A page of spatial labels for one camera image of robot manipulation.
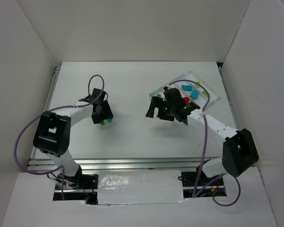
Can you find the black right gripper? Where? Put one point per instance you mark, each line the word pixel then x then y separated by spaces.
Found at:
pixel 161 109

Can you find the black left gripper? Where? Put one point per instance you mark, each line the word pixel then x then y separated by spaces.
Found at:
pixel 103 113

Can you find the red oval lego brick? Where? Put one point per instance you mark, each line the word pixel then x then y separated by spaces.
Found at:
pixel 187 100

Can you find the cyan 2x4 lego plate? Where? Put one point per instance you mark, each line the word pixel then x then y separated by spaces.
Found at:
pixel 187 88

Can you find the cyan oval lego brick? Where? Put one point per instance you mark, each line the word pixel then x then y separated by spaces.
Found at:
pixel 194 94

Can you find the lime square lego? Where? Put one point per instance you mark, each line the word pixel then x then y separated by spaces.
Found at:
pixel 197 84

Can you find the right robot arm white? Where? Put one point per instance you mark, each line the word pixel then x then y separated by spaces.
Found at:
pixel 239 151

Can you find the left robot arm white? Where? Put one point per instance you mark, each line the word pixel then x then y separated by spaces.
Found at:
pixel 53 133

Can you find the white divided plastic tray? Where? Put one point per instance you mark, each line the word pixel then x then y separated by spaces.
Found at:
pixel 189 78

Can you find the white foil cover plate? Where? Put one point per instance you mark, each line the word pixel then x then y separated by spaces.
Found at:
pixel 139 187

